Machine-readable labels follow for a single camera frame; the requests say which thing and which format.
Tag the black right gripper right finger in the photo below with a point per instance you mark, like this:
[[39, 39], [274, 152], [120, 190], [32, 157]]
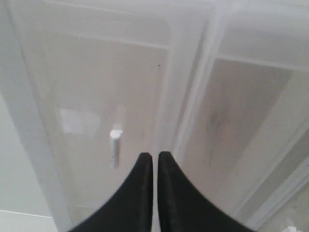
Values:
[[182, 208]]

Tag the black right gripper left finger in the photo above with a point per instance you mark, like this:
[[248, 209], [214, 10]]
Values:
[[130, 209]]

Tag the middle wide clear drawer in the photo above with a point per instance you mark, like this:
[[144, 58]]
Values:
[[244, 139]]

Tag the white plastic drawer cabinet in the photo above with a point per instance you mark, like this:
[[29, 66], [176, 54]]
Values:
[[15, 88]]

